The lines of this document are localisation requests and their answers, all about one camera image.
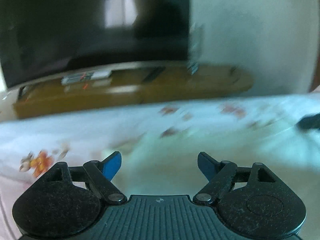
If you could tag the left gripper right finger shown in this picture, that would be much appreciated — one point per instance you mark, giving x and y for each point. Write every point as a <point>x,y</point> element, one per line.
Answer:
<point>222,177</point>

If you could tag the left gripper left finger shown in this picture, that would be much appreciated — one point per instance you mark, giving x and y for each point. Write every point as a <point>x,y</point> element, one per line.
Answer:
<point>98,175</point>

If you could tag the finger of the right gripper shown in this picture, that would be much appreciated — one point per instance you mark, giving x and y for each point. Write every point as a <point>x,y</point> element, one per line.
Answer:
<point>309,122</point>

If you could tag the pink pillow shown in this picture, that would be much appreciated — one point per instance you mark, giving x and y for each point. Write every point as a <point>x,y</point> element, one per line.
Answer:
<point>315,90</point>

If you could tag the floral white bed sheet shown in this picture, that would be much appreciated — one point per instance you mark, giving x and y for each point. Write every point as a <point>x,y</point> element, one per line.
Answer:
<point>159,145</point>

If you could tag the brown wooden tv stand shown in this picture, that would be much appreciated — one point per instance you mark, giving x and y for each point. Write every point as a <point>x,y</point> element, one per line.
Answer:
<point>133,87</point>

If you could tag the silver set-top box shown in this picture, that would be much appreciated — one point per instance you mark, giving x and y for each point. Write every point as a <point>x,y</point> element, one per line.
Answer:
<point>85,76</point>

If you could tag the large black television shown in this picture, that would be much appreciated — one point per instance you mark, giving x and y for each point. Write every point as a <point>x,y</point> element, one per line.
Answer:
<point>42,38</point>

